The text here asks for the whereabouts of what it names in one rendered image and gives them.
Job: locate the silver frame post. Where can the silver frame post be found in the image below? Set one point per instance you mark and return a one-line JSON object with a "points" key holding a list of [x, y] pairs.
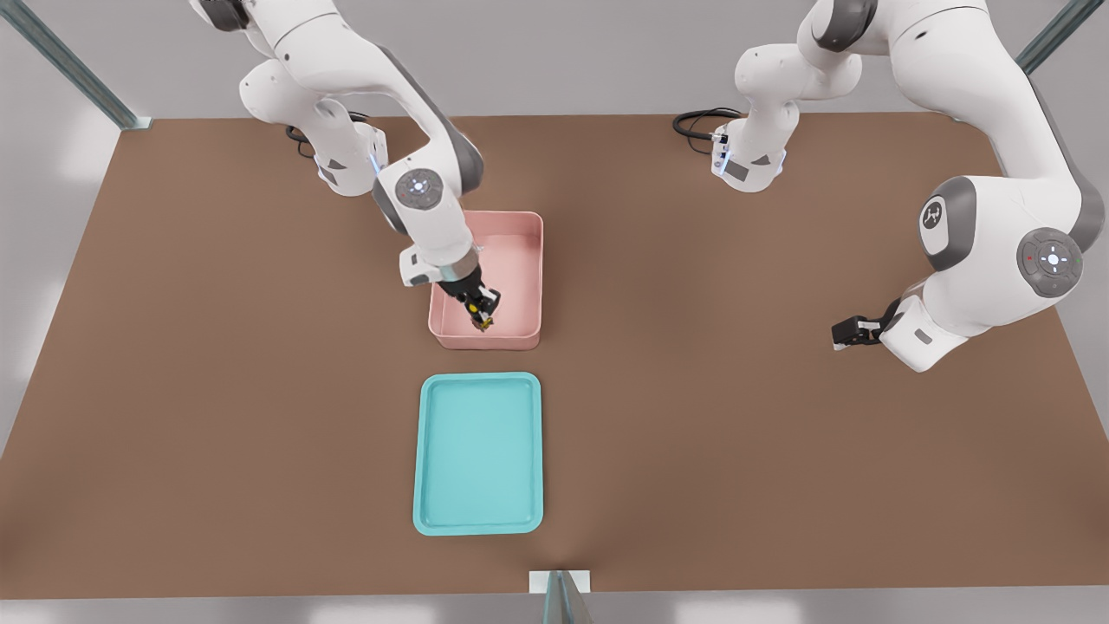
{"points": [[74, 65], [1059, 33], [563, 598]]}

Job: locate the pale blue-green tray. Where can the pale blue-green tray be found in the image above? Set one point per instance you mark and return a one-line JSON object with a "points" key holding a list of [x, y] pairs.
{"points": [[478, 453]]}

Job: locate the pink plastic box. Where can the pink plastic box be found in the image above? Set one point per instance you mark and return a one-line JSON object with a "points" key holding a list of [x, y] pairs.
{"points": [[511, 277]]}

